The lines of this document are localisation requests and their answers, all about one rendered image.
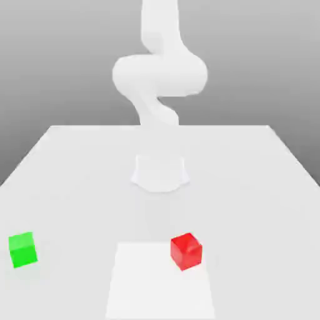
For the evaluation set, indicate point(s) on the small green cube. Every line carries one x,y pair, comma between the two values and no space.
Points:
23,250

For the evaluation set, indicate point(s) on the small red cube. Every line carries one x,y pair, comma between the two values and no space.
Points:
186,252

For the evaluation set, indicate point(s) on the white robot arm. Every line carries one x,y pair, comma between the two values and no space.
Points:
160,75

